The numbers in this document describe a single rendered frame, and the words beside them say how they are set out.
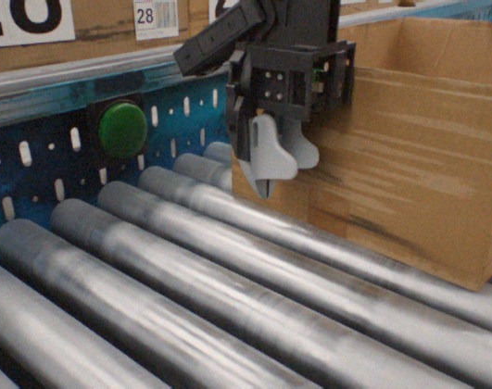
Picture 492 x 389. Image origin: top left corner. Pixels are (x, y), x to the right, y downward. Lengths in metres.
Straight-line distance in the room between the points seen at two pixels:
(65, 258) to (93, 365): 0.15
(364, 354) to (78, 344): 0.21
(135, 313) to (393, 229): 0.24
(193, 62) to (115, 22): 0.25
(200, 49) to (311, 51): 0.11
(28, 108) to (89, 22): 0.16
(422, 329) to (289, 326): 0.10
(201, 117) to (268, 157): 0.36
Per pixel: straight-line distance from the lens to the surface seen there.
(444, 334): 0.41
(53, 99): 0.58
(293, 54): 0.38
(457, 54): 0.82
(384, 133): 0.44
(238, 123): 0.42
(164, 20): 0.75
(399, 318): 0.42
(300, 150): 0.46
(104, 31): 0.68
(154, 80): 0.66
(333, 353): 0.38
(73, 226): 0.57
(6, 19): 0.61
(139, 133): 0.63
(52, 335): 0.40
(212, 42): 0.44
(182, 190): 0.61
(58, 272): 0.48
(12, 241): 0.55
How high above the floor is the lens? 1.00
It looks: 26 degrees down
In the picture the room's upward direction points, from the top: straight up
